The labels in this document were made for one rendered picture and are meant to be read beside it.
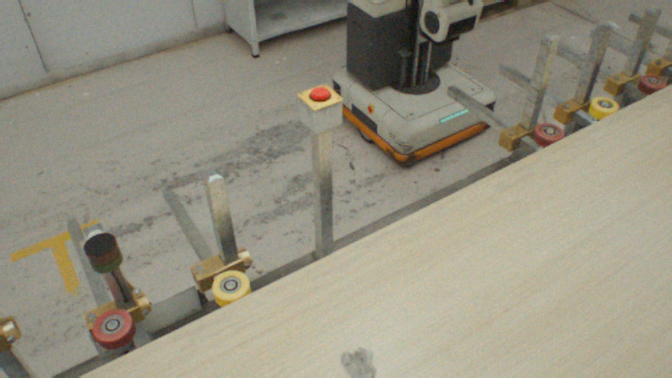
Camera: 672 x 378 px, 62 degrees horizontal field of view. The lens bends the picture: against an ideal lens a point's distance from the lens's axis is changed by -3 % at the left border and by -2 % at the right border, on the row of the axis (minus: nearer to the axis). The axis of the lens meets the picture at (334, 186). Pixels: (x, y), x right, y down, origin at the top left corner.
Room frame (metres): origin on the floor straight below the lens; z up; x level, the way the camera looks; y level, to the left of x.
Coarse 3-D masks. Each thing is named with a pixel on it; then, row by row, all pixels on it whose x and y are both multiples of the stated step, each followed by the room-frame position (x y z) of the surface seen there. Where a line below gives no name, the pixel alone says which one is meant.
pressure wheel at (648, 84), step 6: (642, 78) 1.57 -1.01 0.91; (648, 78) 1.57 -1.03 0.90; (654, 78) 1.57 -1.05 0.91; (660, 78) 1.57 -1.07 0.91; (642, 84) 1.54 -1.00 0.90; (648, 84) 1.53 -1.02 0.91; (654, 84) 1.53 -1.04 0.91; (660, 84) 1.53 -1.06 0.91; (642, 90) 1.54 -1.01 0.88; (648, 90) 1.52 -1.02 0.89; (654, 90) 1.52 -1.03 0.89
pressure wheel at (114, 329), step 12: (108, 312) 0.68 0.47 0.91; (120, 312) 0.68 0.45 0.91; (96, 324) 0.65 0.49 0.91; (108, 324) 0.65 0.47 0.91; (120, 324) 0.65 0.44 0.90; (132, 324) 0.66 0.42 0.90; (96, 336) 0.62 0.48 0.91; (108, 336) 0.62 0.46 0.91; (120, 336) 0.63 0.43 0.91; (132, 336) 0.64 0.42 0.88; (108, 348) 0.61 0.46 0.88; (120, 348) 0.62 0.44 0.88
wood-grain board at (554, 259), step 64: (640, 128) 1.31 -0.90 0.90; (512, 192) 1.04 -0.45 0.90; (576, 192) 1.04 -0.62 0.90; (640, 192) 1.03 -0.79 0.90; (384, 256) 0.83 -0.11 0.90; (448, 256) 0.83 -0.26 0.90; (512, 256) 0.83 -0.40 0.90; (576, 256) 0.83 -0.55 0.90; (640, 256) 0.82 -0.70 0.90; (256, 320) 0.67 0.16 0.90; (320, 320) 0.67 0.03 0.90; (384, 320) 0.66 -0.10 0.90; (448, 320) 0.66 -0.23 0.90; (512, 320) 0.66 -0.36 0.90; (576, 320) 0.66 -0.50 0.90; (640, 320) 0.65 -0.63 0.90
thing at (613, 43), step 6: (594, 30) 2.03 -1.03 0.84; (612, 42) 1.94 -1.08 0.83; (618, 42) 1.93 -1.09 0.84; (612, 48) 1.94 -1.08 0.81; (618, 48) 1.92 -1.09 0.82; (624, 48) 1.90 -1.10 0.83; (630, 48) 1.89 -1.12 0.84; (624, 54) 1.89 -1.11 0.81; (648, 54) 1.84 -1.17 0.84; (642, 60) 1.82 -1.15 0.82; (648, 60) 1.81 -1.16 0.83; (666, 72) 1.74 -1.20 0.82
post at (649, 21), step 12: (648, 12) 1.66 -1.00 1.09; (660, 12) 1.66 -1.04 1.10; (648, 24) 1.65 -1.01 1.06; (636, 36) 1.67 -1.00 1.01; (648, 36) 1.65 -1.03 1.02; (636, 48) 1.66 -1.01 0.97; (636, 60) 1.64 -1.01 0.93; (624, 72) 1.66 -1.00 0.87; (636, 72) 1.65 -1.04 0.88; (624, 96) 1.64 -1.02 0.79
